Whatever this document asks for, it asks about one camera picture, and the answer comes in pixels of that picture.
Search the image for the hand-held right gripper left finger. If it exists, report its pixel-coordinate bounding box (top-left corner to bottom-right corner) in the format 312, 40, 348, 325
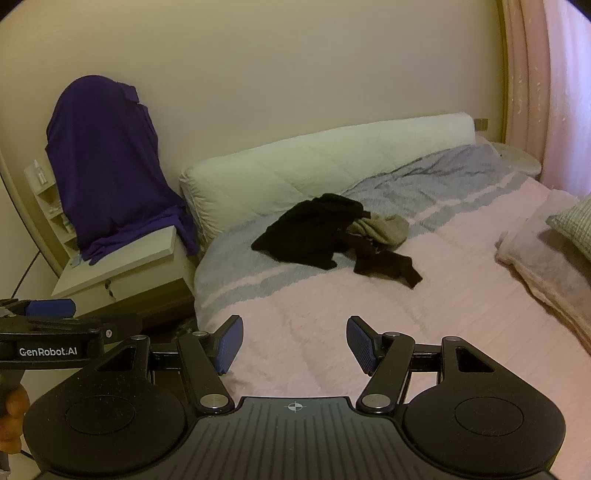
85, 315, 245, 415

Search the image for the purple cloth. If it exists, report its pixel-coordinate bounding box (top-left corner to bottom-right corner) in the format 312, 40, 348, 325
45, 75, 200, 267

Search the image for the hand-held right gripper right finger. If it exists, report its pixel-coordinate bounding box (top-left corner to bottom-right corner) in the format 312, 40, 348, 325
346, 315, 497, 415

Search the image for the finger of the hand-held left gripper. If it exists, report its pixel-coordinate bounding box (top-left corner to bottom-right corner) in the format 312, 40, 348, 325
0, 298, 77, 320
90, 313, 144, 345

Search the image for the folded pink blanket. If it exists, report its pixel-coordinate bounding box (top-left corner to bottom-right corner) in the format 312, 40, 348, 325
495, 189, 591, 356

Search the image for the white quilted headboard cushion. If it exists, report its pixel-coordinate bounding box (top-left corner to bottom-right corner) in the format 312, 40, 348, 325
179, 112, 476, 247

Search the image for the striped pink grey bed blanket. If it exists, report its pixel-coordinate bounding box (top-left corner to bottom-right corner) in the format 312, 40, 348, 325
194, 136, 591, 478

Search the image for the grey-green pillow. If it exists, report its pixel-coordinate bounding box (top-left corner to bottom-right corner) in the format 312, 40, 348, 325
546, 194, 591, 264

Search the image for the black sweater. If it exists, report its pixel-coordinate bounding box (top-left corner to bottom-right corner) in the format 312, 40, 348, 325
252, 193, 372, 271

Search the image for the grey garment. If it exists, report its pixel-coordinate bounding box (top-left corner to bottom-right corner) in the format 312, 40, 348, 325
347, 213, 410, 246

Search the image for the white shelf organizer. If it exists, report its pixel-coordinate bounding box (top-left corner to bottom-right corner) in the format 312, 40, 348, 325
23, 159, 84, 259

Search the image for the white nightstand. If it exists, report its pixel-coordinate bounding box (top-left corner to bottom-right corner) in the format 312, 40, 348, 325
51, 225, 199, 325

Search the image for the person's left hand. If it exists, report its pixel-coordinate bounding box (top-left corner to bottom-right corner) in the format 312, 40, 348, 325
0, 387, 29, 455

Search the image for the pink curtain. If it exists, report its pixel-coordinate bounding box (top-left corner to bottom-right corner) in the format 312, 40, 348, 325
501, 0, 591, 200

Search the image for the round white side table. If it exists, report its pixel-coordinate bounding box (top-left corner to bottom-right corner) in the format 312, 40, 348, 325
489, 142, 542, 177

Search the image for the black cable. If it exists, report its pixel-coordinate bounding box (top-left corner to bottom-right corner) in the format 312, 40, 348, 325
8, 251, 40, 302

